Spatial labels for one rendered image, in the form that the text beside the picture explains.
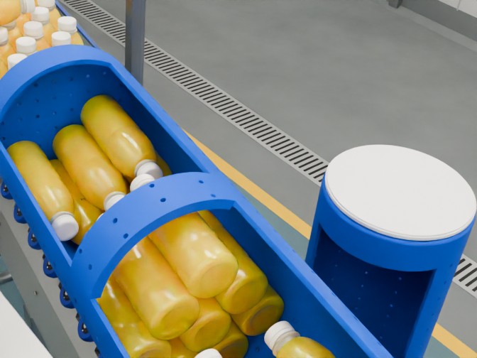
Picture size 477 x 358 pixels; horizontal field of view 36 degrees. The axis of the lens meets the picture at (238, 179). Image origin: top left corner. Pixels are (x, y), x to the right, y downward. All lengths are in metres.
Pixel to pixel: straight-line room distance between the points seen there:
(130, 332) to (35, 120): 0.51
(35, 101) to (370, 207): 0.61
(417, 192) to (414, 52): 3.04
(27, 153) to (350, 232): 0.56
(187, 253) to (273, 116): 2.61
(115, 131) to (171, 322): 0.39
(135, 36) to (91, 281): 1.03
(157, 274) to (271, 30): 3.47
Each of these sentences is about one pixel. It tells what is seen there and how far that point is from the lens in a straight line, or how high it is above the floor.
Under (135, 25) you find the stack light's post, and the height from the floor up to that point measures 1.02.
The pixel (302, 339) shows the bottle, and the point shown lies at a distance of 0.92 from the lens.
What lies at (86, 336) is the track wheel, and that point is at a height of 0.96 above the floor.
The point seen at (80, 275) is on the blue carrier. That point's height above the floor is 1.13.
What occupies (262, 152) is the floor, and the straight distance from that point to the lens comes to 3.25.
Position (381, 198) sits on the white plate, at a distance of 1.34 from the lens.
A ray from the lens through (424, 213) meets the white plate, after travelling 1.34.
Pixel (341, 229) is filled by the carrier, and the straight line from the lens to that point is 1.32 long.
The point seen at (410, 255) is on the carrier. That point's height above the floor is 1.00.
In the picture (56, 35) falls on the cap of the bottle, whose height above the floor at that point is 1.11.
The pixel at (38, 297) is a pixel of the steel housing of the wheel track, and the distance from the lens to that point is 1.32.
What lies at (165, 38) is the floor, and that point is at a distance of 4.14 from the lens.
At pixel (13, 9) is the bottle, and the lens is 1.62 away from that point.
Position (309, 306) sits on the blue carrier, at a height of 1.09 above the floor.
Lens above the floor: 1.82
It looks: 36 degrees down
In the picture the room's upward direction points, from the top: 7 degrees clockwise
